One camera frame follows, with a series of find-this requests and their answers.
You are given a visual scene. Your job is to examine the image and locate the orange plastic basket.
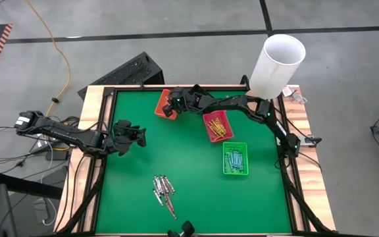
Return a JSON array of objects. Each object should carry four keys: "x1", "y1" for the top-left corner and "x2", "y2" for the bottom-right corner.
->
[{"x1": 153, "y1": 88, "x2": 179, "y2": 121}]

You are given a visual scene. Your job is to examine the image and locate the green plastic basket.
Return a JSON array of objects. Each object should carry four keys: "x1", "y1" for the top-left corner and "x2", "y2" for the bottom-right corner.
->
[{"x1": 222, "y1": 141, "x2": 250, "y2": 176}]

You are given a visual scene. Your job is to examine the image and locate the black floor beam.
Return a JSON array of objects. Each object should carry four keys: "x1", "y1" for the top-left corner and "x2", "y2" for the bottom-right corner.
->
[{"x1": 0, "y1": 171, "x2": 64, "y2": 201}]

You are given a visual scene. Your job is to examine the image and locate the white crayon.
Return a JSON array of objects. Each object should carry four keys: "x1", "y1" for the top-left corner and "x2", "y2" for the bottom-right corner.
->
[{"x1": 152, "y1": 189, "x2": 165, "y2": 207}]

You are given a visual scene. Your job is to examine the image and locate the white table lamp wooden base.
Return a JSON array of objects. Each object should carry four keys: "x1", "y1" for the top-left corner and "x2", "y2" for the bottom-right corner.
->
[{"x1": 243, "y1": 34, "x2": 307, "y2": 103}]

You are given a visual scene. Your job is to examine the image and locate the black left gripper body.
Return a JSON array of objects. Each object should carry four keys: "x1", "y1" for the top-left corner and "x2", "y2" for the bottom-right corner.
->
[{"x1": 110, "y1": 118, "x2": 139, "y2": 156}]

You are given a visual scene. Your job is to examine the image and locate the black plastic basket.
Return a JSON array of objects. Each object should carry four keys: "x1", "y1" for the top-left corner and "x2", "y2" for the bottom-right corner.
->
[{"x1": 191, "y1": 83, "x2": 211, "y2": 97}]

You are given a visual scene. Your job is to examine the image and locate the clear plastic bag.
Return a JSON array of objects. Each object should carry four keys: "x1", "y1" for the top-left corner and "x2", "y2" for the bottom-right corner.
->
[{"x1": 290, "y1": 92, "x2": 308, "y2": 105}]

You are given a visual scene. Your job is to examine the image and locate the black power brick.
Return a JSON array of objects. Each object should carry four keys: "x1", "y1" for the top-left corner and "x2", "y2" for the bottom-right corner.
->
[{"x1": 45, "y1": 149, "x2": 69, "y2": 161}]

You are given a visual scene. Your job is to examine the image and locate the red plastic basket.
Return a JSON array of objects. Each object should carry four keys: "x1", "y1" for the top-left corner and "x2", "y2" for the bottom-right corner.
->
[{"x1": 202, "y1": 109, "x2": 235, "y2": 144}]

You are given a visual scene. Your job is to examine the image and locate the black round object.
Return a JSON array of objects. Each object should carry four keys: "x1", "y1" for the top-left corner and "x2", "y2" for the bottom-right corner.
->
[{"x1": 167, "y1": 220, "x2": 196, "y2": 237}]

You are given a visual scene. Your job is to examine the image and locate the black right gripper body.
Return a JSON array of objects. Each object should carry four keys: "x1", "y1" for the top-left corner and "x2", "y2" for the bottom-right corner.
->
[{"x1": 166, "y1": 86, "x2": 195, "y2": 115}]

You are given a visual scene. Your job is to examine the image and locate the yellow cable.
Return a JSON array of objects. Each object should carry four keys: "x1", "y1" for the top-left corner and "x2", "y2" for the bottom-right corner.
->
[{"x1": 26, "y1": 0, "x2": 72, "y2": 121}]

